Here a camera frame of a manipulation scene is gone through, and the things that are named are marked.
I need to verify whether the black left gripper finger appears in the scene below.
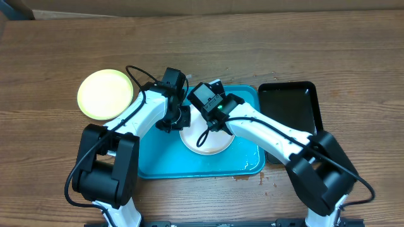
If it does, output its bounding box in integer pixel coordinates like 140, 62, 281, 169
172, 106, 191, 130
155, 120, 172, 132

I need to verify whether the white plate with red stain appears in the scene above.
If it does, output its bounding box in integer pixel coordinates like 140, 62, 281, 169
179, 105, 234, 155

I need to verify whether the yellow plate with sauce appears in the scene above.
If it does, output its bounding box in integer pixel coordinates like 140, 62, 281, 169
77, 69, 134, 120

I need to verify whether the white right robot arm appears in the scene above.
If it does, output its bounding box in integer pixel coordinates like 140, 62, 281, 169
193, 94, 359, 226

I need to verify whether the teal plastic tray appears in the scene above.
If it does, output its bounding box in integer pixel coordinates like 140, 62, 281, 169
137, 84, 266, 180

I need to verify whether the black water tray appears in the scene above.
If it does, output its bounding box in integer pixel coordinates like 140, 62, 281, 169
258, 81, 324, 165

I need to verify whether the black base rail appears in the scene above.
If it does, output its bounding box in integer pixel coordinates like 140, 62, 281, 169
83, 218, 365, 227

